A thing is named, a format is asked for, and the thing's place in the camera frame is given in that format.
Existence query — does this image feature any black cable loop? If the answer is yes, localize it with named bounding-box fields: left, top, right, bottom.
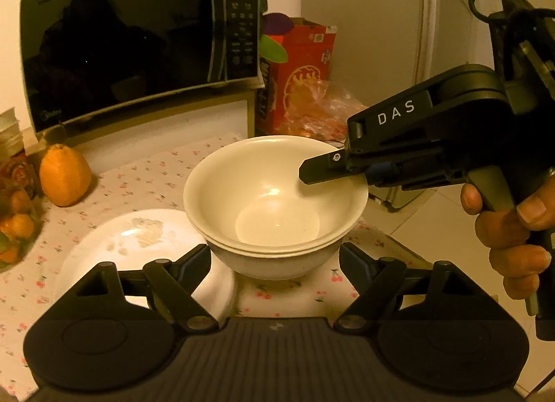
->
left=470, top=0, right=514, bottom=19

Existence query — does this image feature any large orange with stem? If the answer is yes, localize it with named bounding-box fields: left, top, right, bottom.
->
left=39, top=144, right=93, bottom=207

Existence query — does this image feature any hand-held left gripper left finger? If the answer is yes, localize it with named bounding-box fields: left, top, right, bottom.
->
left=76, top=243, right=220, bottom=335

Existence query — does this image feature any cherry print tablecloth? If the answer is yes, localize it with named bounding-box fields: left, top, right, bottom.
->
left=0, top=133, right=434, bottom=385

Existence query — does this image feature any red carton box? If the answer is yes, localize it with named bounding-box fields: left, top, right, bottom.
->
left=256, top=16, right=338, bottom=136

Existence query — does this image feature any stack of paper cups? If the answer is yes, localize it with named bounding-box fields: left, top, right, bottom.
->
left=0, top=108, right=23, bottom=155

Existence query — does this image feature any person's right hand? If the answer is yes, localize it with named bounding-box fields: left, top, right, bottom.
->
left=461, top=183, right=555, bottom=301

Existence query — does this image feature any white refrigerator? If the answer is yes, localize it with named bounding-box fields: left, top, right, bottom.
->
left=386, top=0, right=555, bottom=212

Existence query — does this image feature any plastic bag of oranges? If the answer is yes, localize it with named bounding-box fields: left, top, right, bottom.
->
left=299, top=81, right=369, bottom=145

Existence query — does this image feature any purple and green plastic item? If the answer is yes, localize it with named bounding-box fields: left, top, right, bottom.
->
left=259, top=12, right=290, bottom=65

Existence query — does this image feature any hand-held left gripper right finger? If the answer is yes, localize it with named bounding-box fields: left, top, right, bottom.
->
left=334, top=242, right=473, bottom=333

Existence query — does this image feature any black microwave oven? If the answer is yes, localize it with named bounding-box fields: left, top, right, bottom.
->
left=19, top=0, right=261, bottom=134

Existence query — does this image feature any glass jar of small oranges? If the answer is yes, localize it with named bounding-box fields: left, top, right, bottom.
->
left=0, top=181, right=42, bottom=270

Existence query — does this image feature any cream bowl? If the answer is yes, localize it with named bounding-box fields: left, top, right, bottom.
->
left=183, top=135, right=369, bottom=252
left=207, top=239, right=350, bottom=280

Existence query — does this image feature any white floral plate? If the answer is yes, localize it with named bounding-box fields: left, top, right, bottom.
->
left=53, top=208, right=238, bottom=325

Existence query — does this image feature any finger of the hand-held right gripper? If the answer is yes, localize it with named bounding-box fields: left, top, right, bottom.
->
left=366, top=161, right=402, bottom=190
left=298, top=149, right=353, bottom=186

